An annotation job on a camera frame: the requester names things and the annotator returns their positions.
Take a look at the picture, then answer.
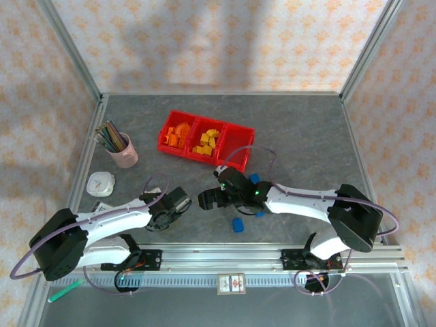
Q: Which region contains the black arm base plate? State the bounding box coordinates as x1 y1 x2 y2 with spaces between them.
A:
279 248 343 273
101 249 163 273

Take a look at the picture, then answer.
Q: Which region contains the green marker pen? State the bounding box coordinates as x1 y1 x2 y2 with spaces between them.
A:
47 279 87 304

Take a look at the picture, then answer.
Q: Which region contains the red white label card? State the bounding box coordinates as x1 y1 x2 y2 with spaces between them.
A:
217 272 247 295

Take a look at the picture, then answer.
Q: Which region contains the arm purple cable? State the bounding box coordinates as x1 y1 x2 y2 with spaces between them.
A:
216 145 400 296
9 172 170 296

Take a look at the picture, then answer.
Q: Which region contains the small paper card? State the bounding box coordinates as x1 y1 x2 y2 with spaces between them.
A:
91 201 115 213

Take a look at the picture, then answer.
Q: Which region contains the red plastic bin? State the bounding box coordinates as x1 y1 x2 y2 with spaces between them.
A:
183 115 228 166
214 122 256 173
156 109 198 157

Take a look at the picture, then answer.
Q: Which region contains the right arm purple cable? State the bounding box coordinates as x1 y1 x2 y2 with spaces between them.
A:
216 145 400 296

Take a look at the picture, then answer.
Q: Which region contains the aluminium frame side rail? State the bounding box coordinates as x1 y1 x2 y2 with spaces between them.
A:
339 95 423 327
16 95 110 327

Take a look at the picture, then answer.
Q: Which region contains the aluminium mounting rail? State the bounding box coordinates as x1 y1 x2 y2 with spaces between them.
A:
35 242 409 274

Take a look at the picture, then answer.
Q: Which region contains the pink cup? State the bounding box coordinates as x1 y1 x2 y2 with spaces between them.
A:
107 132 139 169

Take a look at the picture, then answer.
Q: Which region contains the aluminium frame post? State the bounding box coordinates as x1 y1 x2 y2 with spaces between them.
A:
339 0 409 103
35 0 105 103

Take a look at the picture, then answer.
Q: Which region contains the coloured pencil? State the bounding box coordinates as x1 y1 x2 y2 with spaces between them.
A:
100 124 123 151
95 128 119 153
94 135 114 153
106 121 126 149

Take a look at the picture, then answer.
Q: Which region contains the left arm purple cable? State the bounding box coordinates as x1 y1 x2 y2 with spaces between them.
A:
9 172 170 296

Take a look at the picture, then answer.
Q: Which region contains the grey slotted cable duct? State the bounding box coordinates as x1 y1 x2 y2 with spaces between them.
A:
50 273 309 287

